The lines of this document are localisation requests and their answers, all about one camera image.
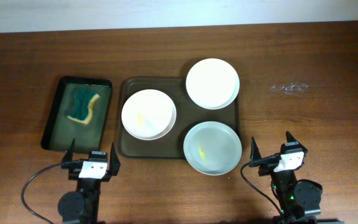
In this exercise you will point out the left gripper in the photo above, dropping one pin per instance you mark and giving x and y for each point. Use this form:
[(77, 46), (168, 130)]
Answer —
[(115, 163)]

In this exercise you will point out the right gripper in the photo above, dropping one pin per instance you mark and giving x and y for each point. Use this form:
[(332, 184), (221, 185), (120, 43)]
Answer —
[(255, 155)]

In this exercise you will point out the green and yellow sponge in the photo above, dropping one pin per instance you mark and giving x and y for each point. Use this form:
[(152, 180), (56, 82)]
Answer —
[(82, 109)]

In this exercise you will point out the pale grey plate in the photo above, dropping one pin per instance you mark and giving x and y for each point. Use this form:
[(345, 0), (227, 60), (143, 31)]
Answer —
[(212, 148)]

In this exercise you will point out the white plate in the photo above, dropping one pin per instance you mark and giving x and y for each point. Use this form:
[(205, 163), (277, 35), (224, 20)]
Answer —
[(148, 114), (212, 83)]

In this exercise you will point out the white plate top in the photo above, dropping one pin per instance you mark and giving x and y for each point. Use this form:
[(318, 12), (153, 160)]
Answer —
[(212, 83)]

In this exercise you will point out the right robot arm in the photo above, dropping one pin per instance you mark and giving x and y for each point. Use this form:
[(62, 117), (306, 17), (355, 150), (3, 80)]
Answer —
[(298, 199)]

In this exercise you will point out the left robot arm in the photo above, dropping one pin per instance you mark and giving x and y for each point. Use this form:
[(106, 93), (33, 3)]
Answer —
[(82, 205)]

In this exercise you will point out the small black water tray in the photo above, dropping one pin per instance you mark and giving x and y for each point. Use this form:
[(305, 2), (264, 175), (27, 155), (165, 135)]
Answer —
[(60, 131)]

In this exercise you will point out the large brown serving tray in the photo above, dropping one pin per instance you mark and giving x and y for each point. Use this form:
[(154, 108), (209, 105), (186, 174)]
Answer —
[(170, 146)]

